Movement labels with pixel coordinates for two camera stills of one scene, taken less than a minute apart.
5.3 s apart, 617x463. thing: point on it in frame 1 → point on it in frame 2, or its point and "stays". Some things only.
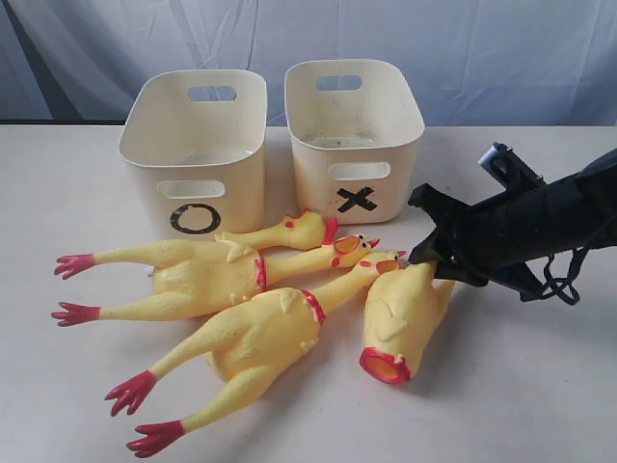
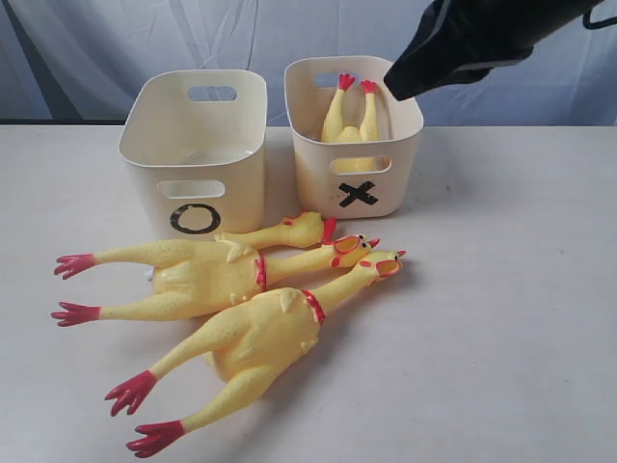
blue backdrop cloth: x=470 y=62 stays
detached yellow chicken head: x=302 y=230 stays
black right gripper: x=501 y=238 → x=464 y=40
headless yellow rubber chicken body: x=404 y=308 → x=334 y=130
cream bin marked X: x=356 y=127 stays
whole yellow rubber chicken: x=249 y=346 stays
